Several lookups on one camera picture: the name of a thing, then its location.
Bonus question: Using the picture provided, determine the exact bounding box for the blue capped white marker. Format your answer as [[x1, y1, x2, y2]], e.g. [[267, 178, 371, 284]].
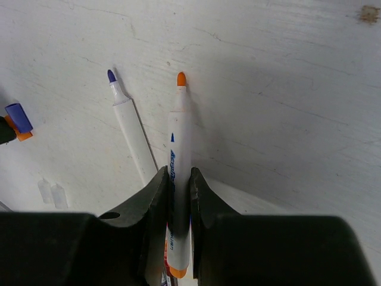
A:
[[107, 70, 157, 186]]

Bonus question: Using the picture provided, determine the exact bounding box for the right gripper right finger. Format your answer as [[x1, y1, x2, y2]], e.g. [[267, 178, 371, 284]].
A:
[[189, 168, 376, 285]]

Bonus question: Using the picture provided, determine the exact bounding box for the orange capped white marker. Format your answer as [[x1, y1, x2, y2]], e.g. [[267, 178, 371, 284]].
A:
[[167, 72, 191, 279]]

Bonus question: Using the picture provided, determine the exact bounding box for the blue marker cap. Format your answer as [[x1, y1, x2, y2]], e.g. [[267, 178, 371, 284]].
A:
[[5, 102, 33, 133]]

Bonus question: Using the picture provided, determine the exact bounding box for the clear pen cap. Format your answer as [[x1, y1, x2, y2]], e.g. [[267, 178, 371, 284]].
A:
[[51, 184, 68, 210], [38, 179, 53, 204]]

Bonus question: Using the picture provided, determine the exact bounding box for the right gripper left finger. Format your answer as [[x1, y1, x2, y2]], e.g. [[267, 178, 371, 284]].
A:
[[1, 167, 168, 285]]

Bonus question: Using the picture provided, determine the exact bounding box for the orange marker cap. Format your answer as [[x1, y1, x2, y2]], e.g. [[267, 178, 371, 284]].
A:
[[5, 115, 33, 142]]

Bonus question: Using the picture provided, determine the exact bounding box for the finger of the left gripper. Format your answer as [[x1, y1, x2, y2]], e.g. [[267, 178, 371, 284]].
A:
[[0, 116, 17, 145]]

